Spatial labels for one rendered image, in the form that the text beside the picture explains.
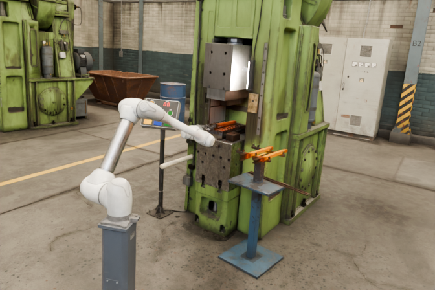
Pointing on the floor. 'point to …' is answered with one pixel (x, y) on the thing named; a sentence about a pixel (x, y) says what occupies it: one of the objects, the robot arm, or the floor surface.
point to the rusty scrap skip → (119, 85)
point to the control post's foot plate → (159, 213)
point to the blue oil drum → (169, 89)
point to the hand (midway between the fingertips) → (212, 125)
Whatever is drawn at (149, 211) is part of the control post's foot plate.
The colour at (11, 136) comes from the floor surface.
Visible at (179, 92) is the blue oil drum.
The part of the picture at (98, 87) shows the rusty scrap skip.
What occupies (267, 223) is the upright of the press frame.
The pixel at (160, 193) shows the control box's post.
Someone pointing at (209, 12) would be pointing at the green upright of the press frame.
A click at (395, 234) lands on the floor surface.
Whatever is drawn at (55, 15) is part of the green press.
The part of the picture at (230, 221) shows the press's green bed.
